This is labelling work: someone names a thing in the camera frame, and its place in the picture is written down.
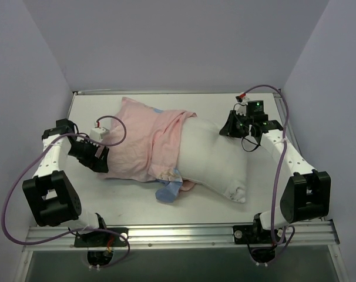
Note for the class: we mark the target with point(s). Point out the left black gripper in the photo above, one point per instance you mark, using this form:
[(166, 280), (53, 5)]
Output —
[(93, 157)]

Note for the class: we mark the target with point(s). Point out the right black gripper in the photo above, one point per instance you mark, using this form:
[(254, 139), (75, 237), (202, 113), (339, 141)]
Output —
[(232, 124)]

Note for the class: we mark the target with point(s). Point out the white pillow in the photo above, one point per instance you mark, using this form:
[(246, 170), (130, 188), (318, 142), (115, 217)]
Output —
[(215, 161)]

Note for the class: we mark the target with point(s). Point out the pink blue pillowcase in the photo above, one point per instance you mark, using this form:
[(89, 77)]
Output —
[(146, 147)]

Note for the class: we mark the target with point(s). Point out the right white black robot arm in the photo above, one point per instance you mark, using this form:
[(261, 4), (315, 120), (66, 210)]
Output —
[(270, 135)]

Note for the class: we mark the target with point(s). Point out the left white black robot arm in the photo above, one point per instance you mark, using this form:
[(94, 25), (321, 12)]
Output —
[(50, 194)]

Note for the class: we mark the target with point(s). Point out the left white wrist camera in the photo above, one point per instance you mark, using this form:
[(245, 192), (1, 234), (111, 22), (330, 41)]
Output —
[(98, 133)]

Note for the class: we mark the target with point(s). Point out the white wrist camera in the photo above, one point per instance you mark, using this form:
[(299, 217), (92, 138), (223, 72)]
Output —
[(98, 133), (241, 106)]

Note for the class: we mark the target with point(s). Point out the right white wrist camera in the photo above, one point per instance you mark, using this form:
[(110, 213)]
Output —
[(241, 106)]

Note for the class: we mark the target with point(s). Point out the aluminium right side rail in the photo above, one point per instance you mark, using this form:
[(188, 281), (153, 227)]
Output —
[(292, 141)]

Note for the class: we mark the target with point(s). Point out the aluminium rail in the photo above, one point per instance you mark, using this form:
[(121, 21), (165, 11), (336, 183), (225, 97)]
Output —
[(192, 252), (292, 141)]

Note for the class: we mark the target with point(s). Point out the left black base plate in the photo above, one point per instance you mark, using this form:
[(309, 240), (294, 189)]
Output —
[(98, 239)]

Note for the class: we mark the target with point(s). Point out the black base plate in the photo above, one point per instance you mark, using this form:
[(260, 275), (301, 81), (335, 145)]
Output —
[(247, 234), (98, 239)]

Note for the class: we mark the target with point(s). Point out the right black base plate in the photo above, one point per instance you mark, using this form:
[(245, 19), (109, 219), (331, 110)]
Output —
[(247, 234)]

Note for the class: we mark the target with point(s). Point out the aluminium front rail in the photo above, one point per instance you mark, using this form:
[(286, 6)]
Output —
[(192, 252)]

